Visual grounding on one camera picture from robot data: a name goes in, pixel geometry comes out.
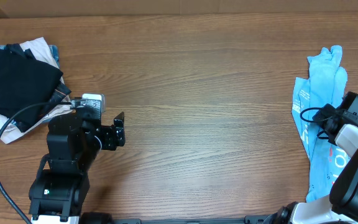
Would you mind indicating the light blue printed t-shirt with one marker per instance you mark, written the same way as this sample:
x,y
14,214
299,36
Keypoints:
x,y
325,85

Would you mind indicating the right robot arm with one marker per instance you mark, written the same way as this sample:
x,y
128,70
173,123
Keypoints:
x,y
341,206

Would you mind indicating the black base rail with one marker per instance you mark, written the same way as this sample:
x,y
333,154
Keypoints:
x,y
106,218

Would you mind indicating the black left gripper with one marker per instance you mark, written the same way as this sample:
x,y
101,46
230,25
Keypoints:
x,y
113,135

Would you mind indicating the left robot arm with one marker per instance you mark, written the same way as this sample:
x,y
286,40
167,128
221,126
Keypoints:
x,y
62,183

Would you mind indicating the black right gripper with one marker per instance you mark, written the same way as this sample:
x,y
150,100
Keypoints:
x,y
320,116

